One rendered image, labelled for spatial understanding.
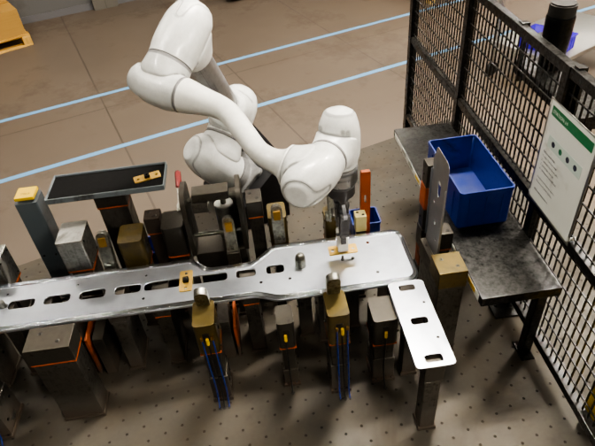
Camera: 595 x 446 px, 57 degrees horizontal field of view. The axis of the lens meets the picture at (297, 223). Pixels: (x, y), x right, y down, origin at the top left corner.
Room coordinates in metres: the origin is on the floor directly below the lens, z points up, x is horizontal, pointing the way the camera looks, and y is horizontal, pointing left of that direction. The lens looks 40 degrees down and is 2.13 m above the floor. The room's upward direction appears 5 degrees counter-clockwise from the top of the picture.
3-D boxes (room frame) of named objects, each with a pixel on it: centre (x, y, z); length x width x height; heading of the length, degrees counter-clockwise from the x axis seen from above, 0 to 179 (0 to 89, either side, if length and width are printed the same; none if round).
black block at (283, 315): (0.98, 0.06, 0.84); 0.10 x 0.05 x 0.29; 4
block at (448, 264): (1.06, -0.41, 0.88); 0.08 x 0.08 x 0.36; 4
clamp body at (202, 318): (0.96, 0.27, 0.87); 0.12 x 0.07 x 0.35; 4
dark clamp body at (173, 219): (1.36, 0.39, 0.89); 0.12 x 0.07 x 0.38; 4
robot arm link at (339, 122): (1.16, -0.12, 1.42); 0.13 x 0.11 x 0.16; 150
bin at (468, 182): (1.39, -0.55, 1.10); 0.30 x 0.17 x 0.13; 4
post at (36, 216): (1.45, 0.85, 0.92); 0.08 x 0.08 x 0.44; 4
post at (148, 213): (1.35, 0.45, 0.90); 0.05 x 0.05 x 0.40; 4
